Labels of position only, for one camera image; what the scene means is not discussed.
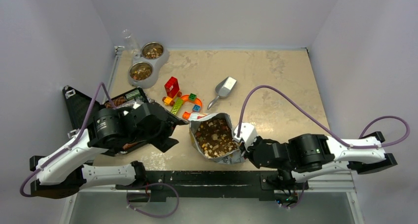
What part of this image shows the colourful pet food bag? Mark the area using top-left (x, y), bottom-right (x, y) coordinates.
top-left (189, 112), bottom-right (245, 165)

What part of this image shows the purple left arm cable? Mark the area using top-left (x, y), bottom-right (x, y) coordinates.
top-left (19, 82), bottom-right (117, 197)

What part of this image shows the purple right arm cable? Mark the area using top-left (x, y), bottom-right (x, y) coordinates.
top-left (237, 85), bottom-right (411, 149)

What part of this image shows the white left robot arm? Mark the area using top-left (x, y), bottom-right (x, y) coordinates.
top-left (30, 102), bottom-right (187, 199)

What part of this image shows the black poker chip case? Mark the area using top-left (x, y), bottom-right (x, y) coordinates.
top-left (62, 86), bottom-right (154, 156)

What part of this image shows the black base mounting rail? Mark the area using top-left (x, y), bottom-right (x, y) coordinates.
top-left (115, 170), bottom-right (309, 202)

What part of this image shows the aluminium frame rail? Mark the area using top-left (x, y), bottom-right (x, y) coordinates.
top-left (79, 172), bottom-right (356, 193)

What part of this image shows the clear water bottle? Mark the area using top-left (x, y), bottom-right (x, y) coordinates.
top-left (122, 29), bottom-right (141, 59)

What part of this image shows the grey double pet bowl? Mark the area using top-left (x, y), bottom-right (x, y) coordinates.
top-left (128, 42), bottom-right (170, 89)

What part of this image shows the silver metal scoop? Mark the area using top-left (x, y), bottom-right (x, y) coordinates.
top-left (207, 76), bottom-right (237, 110)

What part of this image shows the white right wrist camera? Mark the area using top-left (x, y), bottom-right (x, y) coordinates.
top-left (233, 123), bottom-right (258, 147)

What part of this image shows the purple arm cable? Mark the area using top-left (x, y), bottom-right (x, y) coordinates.
top-left (237, 85), bottom-right (411, 149)
top-left (19, 82), bottom-right (117, 197)

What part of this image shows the red toy block frame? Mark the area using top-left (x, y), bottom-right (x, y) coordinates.
top-left (162, 76), bottom-right (182, 106)

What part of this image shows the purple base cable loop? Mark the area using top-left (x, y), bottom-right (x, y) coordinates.
top-left (126, 183), bottom-right (180, 219)

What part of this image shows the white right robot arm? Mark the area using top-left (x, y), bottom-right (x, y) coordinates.
top-left (233, 131), bottom-right (398, 188)

